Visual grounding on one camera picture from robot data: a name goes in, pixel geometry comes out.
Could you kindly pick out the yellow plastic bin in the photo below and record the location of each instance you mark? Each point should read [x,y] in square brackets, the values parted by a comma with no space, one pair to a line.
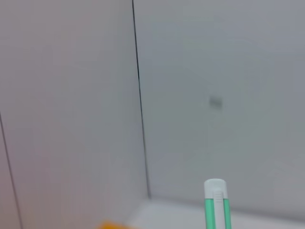
[112,226]

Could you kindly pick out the mint green white pen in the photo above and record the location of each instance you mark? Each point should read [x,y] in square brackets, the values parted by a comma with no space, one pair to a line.
[216,202]

